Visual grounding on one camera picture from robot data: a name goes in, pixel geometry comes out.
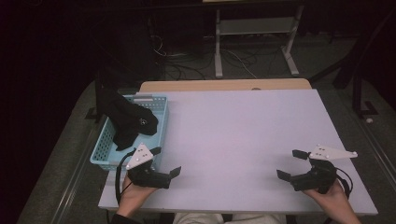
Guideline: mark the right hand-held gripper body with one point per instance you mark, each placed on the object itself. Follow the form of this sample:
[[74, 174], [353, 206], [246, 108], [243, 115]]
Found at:
[[317, 179]]

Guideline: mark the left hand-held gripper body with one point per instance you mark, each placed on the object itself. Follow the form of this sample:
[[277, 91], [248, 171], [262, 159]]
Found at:
[[146, 178]]

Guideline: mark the person's left hand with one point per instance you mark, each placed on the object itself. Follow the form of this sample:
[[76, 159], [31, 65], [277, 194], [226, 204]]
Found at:
[[132, 197]]

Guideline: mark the person's right hand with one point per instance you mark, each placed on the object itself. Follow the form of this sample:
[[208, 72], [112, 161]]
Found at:
[[334, 199]]

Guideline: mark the light blue plastic basket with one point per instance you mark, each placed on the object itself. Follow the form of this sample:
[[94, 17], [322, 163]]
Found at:
[[149, 141]]

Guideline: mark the black cloth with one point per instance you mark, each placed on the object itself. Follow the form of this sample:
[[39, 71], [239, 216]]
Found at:
[[130, 119]]

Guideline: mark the person's light trousers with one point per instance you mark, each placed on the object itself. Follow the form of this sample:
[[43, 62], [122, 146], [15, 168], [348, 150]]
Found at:
[[199, 218]]

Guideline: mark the black floor stand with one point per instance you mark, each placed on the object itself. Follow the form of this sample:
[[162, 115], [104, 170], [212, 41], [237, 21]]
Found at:
[[361, 105], [97, 102]]

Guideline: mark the small white floor object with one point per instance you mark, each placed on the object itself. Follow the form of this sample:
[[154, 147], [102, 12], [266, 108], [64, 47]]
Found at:
[[369, 120]]

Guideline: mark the grey metal stand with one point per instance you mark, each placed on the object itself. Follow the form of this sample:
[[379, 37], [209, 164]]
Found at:
[[218, 46]]

